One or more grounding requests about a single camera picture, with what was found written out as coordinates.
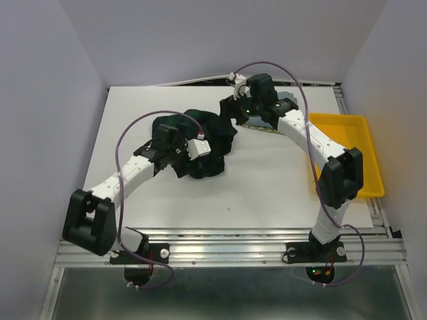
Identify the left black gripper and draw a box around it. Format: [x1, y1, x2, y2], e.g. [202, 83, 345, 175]
[165, 132, 201, 177]

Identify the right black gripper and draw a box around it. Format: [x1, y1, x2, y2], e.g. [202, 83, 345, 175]
[215, 88, 262, 131]

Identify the lemon print skirt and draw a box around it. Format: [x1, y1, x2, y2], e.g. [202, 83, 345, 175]
[241, 91, 300, 134]

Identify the dark green skirt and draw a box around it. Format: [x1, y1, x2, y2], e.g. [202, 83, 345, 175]
[151, 109, 238, 179]

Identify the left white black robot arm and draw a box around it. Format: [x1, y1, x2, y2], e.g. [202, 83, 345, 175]
[62, 125, 211, 263]

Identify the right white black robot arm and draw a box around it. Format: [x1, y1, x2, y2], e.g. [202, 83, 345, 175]
[220, 73, 364, 262]

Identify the yellow plastic tray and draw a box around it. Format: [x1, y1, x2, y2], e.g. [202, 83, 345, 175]
[309, 113, 385, 199]

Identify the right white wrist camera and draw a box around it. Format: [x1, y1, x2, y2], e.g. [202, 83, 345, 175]
[228, 73, 247, 100]

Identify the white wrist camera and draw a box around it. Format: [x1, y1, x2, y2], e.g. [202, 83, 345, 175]
[228, 73, 247, 100]
[187, 139, 211, 161]

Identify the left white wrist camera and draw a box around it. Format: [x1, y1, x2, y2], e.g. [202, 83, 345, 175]
[187, 139, 211, 161]

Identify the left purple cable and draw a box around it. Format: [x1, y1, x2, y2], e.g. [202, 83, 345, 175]
[115, 111, 206, 290]

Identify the aluminium rail frame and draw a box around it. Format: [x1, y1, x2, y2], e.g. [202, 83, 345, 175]
[39, 79, 414, 320]

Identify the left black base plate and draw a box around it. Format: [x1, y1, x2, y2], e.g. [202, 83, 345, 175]
[109, 243, 173, 290]

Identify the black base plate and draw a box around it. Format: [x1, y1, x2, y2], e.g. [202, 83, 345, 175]
[109, 243, 173, 290]
[282, 241, 347, 285]

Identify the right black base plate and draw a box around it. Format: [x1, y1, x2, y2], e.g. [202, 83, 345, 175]
[282, 241, 347, 285]

